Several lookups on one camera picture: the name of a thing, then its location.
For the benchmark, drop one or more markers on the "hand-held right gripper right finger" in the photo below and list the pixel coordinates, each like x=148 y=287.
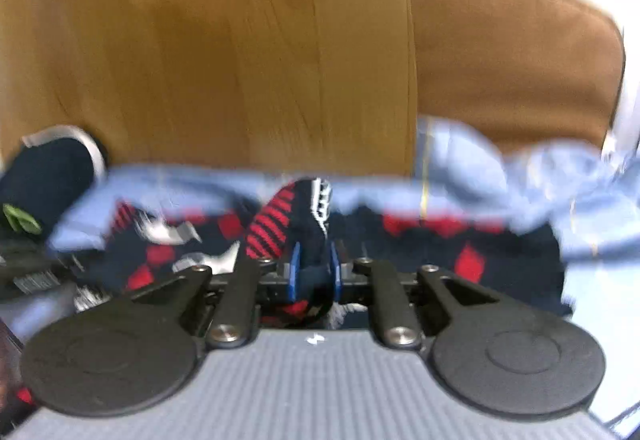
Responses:
x=335 y=270

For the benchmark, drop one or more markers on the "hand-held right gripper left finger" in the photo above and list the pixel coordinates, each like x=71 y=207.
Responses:
x=295 y=270

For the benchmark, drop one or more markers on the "black red white patterned sweater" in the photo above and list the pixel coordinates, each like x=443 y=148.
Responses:
x=310 y=220

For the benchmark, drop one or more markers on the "navy garment with green cuff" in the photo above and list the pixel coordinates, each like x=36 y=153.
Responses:
x=45 y=180

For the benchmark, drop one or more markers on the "wooden headboard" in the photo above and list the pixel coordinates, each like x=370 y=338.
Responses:
x=200 y=45

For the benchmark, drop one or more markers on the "brown upholstered cushion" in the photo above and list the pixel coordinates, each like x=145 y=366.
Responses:
x=500 y=60

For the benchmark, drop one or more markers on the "blue plaid bed sheet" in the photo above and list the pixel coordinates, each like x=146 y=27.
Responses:
x=600 y=180

